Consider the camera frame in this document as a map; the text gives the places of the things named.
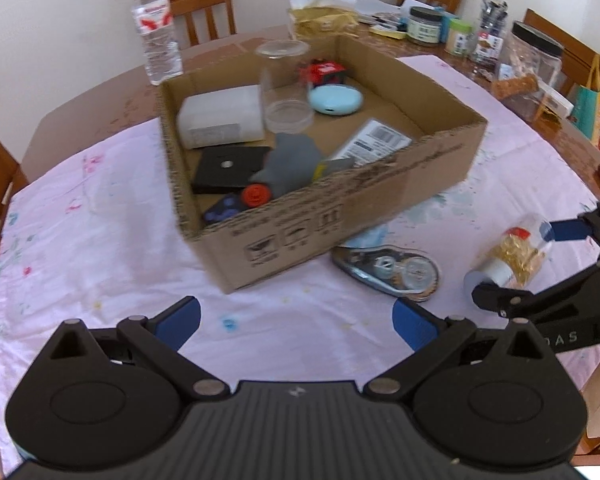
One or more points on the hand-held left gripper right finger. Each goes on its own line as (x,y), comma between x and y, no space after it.
(412,325)

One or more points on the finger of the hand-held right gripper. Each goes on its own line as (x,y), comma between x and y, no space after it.
(562,230)
(555,297)

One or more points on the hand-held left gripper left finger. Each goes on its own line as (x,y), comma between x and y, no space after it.
(180,320)

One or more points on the glass spice jar silver cap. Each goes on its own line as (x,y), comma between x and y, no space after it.
(515,255)

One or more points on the black toy with blue spots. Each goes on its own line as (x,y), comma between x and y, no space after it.
(225,210)

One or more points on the brown cardboard box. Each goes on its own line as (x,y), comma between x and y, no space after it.
(355,210)

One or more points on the red round plastic cap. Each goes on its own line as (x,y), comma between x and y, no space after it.
(256,195)

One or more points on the black rectangular box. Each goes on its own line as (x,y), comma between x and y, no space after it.
(230,170)

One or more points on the clear plastic case with label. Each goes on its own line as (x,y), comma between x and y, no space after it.
(375,140)

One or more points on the grey toy dog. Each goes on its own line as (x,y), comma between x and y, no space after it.
(292,160)

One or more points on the light blue round case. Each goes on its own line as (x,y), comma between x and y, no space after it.
(335,99)

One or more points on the red toy car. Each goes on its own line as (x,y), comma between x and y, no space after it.
(325,71)

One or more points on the transparent correction tape dispenser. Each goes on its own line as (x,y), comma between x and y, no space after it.
(390,272)

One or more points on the pink floral tablecloth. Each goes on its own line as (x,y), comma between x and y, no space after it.
(105,240)

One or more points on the green yellow gift bag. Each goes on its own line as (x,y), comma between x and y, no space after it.
(595,110)

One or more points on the small white box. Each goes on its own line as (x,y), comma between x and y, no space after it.
(552,105)

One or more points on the large clear jar black lid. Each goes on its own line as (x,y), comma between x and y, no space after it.
(527,70)

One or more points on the white plastic bottle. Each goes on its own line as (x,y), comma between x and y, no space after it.
(220,115)

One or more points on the clear pen holder with pens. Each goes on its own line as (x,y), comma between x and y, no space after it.
(491,30)

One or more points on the small container with green lid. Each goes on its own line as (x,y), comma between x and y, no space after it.
(459,37)

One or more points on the clear plastic cup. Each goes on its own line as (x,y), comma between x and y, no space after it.
(287,110)

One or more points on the jar with dark lid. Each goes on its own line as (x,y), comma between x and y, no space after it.
(424,27)

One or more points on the clear water bottle red label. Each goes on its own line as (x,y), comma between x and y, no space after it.
(155,35)

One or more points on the yellow snack bag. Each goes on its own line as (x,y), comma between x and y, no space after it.
(325,22)

